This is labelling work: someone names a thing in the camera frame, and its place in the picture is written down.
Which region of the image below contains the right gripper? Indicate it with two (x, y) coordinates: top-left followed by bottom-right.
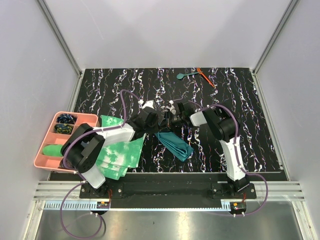
(159, 110), (185, 133)

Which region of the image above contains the teal satin napkin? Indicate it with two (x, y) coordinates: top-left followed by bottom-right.
(155, 132), (194, 162)

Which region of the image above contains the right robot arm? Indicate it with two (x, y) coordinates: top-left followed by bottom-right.
(160, 101), (250, 199)

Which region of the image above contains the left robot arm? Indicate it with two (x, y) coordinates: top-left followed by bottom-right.
(60, 106), (159, 198)

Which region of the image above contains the teal plastic spoon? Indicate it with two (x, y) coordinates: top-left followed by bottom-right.
(176, 72), (198, 80)

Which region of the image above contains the green tie-dye cloth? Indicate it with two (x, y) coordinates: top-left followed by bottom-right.
(96, 114), (146, 181)

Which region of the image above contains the orange plastic fork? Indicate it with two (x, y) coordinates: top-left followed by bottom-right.
(196, 67), (216, 88)

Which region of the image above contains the black marble pattern mat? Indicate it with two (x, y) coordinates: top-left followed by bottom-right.
(74, 67), (281, 173)

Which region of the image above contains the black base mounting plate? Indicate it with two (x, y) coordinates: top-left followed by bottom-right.
(48, 171), (258, 210)

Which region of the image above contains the pink compartment tray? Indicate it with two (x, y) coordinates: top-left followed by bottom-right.
(33, 111), (100, 174)

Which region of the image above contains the blue patterned rolled cloth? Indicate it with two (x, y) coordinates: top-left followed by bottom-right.
(56, 113), (77, 125)

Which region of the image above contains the green rolled cloth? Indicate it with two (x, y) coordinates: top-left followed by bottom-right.
(42, 144), (63, 157)

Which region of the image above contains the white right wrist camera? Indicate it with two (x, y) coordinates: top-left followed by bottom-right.
(165, 100), (177, 115)

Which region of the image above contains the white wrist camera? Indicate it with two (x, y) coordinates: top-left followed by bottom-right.
(165, 100), (177, 115)
(138, 99), (155, 110)

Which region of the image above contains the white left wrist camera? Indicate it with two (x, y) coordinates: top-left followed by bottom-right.
(138, 99), (155, 110)

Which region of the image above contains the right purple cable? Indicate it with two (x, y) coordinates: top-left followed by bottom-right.
(174, 98), (270, 217)

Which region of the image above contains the purple cable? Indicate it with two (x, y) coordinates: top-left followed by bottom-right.
(174, 98), (270, 217)
(59, 89), (146, 238)

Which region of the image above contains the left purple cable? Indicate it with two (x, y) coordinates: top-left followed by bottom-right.
(59, 89), (146, 238)

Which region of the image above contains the left aluminium frame post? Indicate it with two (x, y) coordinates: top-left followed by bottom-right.
(35, 0), (82, 77)

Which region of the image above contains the aluminium frame post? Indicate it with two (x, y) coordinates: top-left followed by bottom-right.
(252, 0), (300, 74)
(35, 0), (82, 77)

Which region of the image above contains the aluminium front rail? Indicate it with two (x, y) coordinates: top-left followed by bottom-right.
(33, 181), (305, 212)

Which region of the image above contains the right aluminium frame post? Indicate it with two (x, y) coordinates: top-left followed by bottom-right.
(252, 0), (300, 74)

